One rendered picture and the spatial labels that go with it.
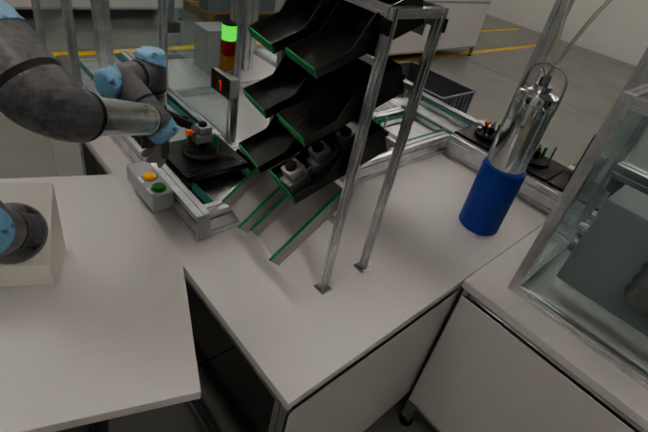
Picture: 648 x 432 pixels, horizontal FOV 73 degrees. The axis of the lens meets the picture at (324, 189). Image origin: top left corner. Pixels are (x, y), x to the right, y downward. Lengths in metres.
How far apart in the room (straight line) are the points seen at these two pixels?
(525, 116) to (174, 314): 1.22
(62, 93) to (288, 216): 0.67
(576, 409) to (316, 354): 0.79
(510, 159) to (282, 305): 0.91
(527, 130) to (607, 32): 10.16
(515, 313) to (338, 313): 0.57
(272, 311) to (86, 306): 0.47
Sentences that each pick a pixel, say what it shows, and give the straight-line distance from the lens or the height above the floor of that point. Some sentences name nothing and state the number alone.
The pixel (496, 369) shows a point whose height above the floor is 0.64.
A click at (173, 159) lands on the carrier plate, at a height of 0.97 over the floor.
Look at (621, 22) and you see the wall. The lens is 11.64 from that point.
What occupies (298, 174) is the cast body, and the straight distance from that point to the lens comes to 1.07.
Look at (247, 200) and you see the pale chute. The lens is 1.33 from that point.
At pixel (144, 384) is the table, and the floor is 0.86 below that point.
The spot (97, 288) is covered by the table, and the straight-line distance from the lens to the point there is 1.33.
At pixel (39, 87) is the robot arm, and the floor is 1.51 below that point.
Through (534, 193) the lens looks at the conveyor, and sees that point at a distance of 2.12.
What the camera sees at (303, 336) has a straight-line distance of 1.22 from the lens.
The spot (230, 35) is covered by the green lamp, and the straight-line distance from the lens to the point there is 1.57.
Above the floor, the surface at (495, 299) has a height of 0.86.
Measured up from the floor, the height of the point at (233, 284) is 0.86.
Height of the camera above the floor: 1.82
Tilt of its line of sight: 33 degrees down
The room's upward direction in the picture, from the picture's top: 12 degrees clockwise
